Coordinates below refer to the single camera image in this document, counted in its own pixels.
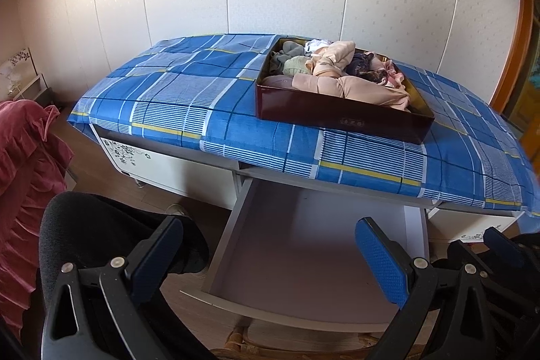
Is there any peach garment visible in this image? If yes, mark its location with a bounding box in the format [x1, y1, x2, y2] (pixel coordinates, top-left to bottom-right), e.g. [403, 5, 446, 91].
[291, 72, 411, 113]

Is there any brown lace garment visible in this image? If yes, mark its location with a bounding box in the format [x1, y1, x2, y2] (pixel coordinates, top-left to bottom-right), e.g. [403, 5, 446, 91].
[346, 52, 389, 85]

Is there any pinkish grey small garment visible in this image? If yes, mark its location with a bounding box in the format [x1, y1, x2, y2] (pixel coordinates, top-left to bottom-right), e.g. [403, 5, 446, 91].
[263, 75, 297, 89]

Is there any person's left leg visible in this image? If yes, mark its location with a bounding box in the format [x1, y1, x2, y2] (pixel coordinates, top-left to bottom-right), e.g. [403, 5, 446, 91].
[38, 191, 209, 360]

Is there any rattan chair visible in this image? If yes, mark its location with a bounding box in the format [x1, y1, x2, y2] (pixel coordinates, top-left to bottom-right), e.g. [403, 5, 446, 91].
[211, 324, 380, 360]

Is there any blue plaid cloth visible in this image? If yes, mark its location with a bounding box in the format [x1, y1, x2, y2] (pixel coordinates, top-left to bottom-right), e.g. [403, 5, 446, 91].
[67, 33, 540, 217]

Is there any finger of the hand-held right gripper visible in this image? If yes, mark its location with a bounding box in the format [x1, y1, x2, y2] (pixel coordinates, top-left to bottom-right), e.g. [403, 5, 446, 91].
[447, 241, 507, 280]
[483, 227, 527, 271]

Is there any cream knitted hat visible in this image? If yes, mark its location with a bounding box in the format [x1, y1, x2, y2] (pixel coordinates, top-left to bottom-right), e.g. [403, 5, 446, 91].
[283, 56, 314, 76]

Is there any white cabinet drawer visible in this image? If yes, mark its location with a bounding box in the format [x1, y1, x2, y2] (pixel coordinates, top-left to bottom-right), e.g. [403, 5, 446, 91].
[181, 178, 431, 333]

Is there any wooden door frame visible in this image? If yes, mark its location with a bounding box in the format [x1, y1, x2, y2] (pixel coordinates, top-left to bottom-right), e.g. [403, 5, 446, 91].
[491, 0, 540, 158]

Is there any beige garment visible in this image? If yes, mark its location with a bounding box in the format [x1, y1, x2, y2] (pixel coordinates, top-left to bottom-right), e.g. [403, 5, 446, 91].
[311, 40, 357, 79]

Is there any red ruffled cloth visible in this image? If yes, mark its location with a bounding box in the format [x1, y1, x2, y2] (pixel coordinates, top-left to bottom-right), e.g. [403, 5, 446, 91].
[0, 99, 74, 339]

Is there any white lace-trimmed garment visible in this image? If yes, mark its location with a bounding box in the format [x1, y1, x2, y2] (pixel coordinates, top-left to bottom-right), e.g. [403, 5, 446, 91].
[304, 39, 335, 54]

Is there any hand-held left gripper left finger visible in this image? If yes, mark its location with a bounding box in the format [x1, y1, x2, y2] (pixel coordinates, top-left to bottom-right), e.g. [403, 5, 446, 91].
[40, 214, 185, 360]

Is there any pink garment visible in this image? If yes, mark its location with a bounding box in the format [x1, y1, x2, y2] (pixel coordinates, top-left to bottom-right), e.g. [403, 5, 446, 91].
[383, 62, 406, 87]

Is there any white cabinet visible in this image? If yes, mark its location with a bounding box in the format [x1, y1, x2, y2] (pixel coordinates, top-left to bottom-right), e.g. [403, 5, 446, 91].
[90, 124, 524, 243]

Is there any white shelf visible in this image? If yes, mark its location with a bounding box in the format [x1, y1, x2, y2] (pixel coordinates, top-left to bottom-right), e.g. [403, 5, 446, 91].
[0, 47, 53, 108]

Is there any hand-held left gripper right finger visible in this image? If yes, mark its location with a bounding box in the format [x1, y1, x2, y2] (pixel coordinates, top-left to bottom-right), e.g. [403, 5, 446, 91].
[354, 217, 507, 360]

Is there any dark brown box gold inside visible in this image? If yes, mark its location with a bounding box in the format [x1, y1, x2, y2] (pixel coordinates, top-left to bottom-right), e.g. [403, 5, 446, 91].
[255, 36, 436, 145]

